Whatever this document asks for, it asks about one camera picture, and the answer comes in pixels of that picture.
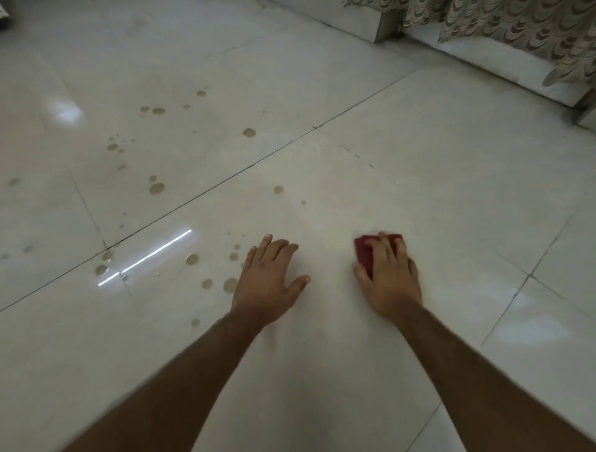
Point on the person's left thumb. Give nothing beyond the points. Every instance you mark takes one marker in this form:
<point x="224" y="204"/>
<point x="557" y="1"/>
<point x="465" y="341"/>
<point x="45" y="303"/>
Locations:
<point x="298" y="285"/>

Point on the red cleaning cloth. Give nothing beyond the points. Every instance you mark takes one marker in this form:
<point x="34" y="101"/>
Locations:
<point x="364" y="254"/>

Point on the person's right middle finger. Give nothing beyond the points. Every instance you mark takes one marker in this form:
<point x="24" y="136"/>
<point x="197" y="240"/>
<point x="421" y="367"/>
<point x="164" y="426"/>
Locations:
<point x="388" y="244"/>

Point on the brown liquid spill drops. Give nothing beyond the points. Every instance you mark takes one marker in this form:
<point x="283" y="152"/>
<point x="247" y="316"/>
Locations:
<point x="156" y="188"/>

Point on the person's left forearm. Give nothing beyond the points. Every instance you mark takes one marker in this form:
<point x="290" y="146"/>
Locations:
<point x="177" y="386"/>

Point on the person's left middle finger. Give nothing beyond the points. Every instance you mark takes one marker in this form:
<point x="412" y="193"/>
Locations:
<point x="278" y="250"/>

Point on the person's right hand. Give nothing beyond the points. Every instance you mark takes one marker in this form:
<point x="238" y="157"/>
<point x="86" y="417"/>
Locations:
<point x="393" y="284"/>

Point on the person's right thumb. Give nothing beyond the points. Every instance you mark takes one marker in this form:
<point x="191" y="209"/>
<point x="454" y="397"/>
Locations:
<point x="362" y="274"/>

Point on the person's left little finger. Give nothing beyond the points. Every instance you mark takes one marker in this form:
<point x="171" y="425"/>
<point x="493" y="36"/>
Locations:
<point x="250" y="258"/>

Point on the patterned beige fabric cover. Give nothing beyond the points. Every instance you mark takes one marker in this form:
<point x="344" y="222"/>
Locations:
<point x="521" y="28"/>

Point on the white furniture base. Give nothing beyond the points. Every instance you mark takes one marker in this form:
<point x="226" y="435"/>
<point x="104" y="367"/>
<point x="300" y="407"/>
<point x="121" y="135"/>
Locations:
<point x="493" y="63"/>

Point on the person's right little finger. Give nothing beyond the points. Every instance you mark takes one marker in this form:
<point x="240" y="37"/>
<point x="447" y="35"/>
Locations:
<point x="412" y="268"/>

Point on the person's left hand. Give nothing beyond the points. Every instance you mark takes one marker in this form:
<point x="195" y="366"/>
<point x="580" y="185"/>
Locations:
<point x="263" y="288"/>

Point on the person's right forearm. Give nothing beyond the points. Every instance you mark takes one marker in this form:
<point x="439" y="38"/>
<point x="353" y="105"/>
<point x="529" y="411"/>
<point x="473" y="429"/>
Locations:
<point x="475" y="382"/>

